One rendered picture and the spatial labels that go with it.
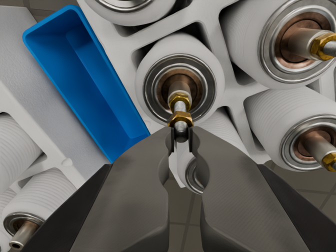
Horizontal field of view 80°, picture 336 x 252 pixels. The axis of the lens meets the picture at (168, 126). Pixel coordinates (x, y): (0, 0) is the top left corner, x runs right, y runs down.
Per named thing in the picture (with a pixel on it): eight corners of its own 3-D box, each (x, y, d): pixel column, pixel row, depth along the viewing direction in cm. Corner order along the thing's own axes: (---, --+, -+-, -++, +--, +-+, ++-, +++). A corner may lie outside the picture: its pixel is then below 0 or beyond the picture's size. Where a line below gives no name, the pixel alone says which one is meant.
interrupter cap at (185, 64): (150, 126, 23) (150, 129, 23) (135, 58, 20) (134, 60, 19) (217, 118, 22) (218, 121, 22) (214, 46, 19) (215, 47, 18)
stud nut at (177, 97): (192, 95, 18) (193, 99, 17) (188, 113, 19) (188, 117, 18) (171, 91, 18) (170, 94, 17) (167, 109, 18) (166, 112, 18)
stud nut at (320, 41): (341, 43, 15) (350, 44, 15) (322, 63, 16) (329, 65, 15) (323, 28, 15) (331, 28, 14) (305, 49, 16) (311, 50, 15)
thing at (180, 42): (156, 88, 39) (143, 136, 24) (146, 35, 35) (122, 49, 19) (206, 81, 38) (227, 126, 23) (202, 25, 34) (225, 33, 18)
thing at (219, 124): (170, 126, 43) (167, 189, 27) (186, 84, 39) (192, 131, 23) (212, 138, 44) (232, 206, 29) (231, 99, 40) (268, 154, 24)
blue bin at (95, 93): (57, 30, 42) (16, 35, 31) (101, 4, 39) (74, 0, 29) (129, 143, 54) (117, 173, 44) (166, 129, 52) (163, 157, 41)
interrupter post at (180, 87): (169, 102, 22) (168, 115, 19) (166, 80, 21) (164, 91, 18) (192, 99, 21) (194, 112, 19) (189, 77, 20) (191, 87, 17)
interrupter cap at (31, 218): (-5, 217, 32) (-8, 221, 31) (31, 204, 30) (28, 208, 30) (29, 244, 35) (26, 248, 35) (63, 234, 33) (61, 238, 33)
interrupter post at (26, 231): (19, 223, 32) (4, 243, 30) (30, 219, 32) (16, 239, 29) (30, 232, 33) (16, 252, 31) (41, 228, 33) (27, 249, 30)
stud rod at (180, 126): (185, 92, 19) (190, 132, 13) (183, 102, 20) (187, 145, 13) (175, 90, 19) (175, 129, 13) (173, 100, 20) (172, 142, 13)
